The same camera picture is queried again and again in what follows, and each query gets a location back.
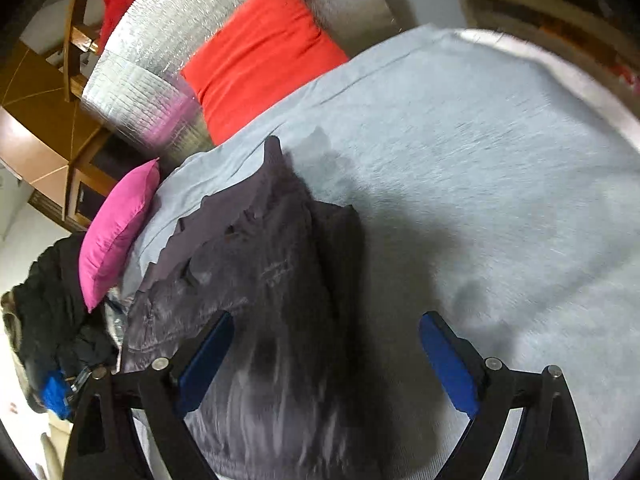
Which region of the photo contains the dark quilted bomber jacket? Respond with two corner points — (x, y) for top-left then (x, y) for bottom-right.
(122, 137), (380, 479)

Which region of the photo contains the blue jacket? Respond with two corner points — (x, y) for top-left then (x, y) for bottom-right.
(41, 370), (72, 420)

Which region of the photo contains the black puffer coat pile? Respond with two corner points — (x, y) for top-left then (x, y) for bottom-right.
(12, 233), (118, 396)

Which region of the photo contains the clear plastic bag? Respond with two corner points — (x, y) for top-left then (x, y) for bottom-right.
(103, 296), (128, 349)

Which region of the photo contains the beige fleece garment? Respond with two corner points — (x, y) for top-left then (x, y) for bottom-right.
(1, 290), (47, 414)

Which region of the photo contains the magenta pillow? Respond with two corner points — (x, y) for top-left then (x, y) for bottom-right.
(78, 159), (160, 312)

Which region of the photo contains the wooden cabinet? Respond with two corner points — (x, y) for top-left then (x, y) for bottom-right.
(1, 41), (139, 229)

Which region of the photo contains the silver foil insulation mat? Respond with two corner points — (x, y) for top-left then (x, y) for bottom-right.
(81, 0), (400, 169)

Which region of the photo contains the wooden side table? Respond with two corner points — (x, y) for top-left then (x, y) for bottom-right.
(460, 0), (639, 116)

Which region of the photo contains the red-orange pillow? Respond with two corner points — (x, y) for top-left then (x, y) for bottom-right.
(181, 0), (349, 146)

